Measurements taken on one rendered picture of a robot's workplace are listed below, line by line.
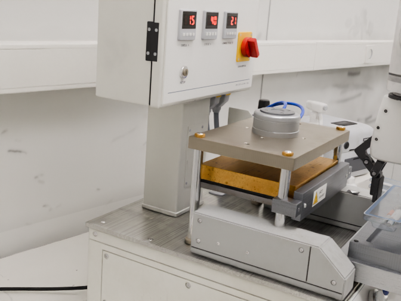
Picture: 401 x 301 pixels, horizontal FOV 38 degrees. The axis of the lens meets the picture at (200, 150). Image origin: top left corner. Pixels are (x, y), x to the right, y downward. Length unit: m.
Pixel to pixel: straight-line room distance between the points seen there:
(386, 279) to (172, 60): 0.45
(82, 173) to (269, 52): 0.72
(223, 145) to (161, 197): 0.24
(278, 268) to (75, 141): 0.69
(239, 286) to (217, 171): 0.19
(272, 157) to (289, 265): 0.16
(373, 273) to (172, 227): 0.36
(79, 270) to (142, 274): 0.30
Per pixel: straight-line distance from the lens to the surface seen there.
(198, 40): 0.98
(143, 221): 1.05
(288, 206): 0.87
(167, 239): 0.98
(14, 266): 1.31
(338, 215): 1.12
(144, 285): 1.01
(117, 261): 1.03
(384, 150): 0.92
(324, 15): 2.18
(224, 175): 0.94
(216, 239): 0.91
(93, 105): 1.41
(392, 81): 0.90
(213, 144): 0.90
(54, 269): 1.29
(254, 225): 0.88
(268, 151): 0.87
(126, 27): 0.94
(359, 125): 1.96
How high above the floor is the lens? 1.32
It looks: 15 degrees down
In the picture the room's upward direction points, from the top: 4 degrees clockwise
